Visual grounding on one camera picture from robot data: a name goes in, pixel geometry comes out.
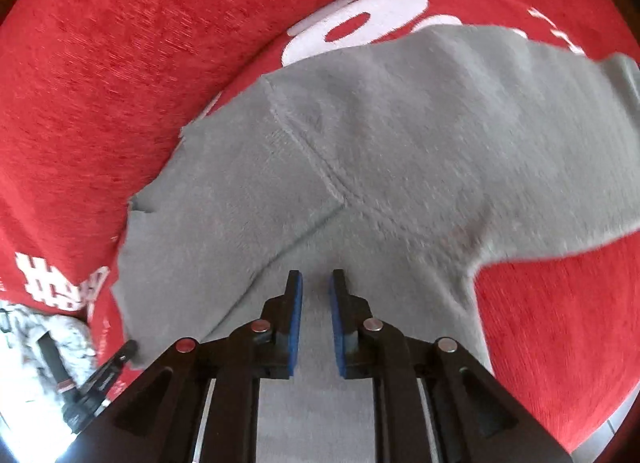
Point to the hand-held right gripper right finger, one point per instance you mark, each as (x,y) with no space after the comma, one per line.
(338,328)

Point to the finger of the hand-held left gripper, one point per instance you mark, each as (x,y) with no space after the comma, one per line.
(112,365)
(54,363)

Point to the grey small garment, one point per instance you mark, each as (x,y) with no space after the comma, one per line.
(400,143)

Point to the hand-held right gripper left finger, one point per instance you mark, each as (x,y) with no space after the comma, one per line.
(295,323)

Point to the white grey patterned cloth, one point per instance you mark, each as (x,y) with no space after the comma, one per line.
(30,343)

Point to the red printed sofa cover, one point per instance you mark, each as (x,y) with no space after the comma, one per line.
(125,68)

